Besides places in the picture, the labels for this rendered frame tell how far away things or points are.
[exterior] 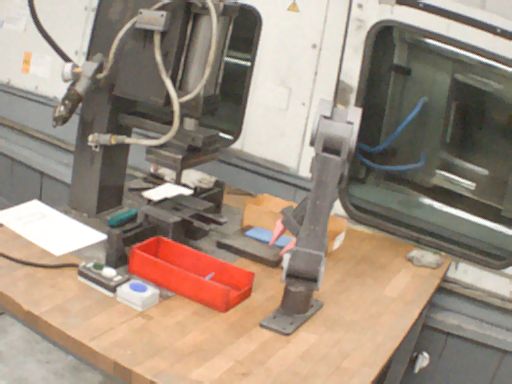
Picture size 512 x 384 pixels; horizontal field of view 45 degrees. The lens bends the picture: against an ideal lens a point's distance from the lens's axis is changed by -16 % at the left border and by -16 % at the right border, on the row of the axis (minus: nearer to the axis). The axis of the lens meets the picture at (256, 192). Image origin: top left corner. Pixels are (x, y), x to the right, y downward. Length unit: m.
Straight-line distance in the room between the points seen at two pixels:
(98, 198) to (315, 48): 0.84
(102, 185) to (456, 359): 1.24
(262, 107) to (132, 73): 0.71
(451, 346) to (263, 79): 1.09
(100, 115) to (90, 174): 0.16
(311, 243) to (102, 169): 0.62
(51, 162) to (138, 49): 1.31
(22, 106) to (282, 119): 1.30
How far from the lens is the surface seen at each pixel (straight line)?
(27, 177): 3.11
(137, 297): 1.42
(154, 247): 1.65
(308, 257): 1.46
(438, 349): 2.25
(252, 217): 1.94
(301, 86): 2.26
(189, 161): 1.66
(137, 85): 1.72
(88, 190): 1.86
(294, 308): 1.48
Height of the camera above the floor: 1.58
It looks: 17 degrees down
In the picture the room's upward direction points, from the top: 11 degrees clockwise
